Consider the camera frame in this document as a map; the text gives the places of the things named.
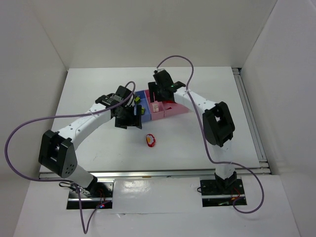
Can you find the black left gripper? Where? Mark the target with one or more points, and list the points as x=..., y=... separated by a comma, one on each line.
x=129, y=121

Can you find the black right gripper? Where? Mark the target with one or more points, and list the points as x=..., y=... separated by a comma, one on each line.
x=161, y=94

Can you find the white lego brick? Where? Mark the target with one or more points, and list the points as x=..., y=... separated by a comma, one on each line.
x=155, y=108

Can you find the red flower printed lego piece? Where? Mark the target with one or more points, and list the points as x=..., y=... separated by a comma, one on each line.
x=150, y=139

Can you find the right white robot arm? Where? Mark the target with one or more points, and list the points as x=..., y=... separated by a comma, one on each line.
x=215, y=121

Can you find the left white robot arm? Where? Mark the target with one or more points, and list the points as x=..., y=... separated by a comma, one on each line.
x=58, y=148

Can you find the dark blue plastic bin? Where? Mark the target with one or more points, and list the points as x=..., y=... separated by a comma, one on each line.
x=146, y=117

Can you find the small pink plastic bin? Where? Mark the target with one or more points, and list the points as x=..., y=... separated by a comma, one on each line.
x=158, y=115

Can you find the large pink plastic bin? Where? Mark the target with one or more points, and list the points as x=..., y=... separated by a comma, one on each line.
x=171, y=108

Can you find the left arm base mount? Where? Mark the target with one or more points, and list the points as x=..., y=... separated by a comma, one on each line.
x=103, y=198

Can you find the aluminium rail front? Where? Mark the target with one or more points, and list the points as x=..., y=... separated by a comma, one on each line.
x=172, y=173

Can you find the aluminium rail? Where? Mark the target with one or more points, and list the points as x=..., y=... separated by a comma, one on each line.
x=250, y=119
x=172, y=173

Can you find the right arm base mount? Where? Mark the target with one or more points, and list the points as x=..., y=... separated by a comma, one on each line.
x=213, y=196

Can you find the aluminium rail right side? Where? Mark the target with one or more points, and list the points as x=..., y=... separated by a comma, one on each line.
x=250, y=119

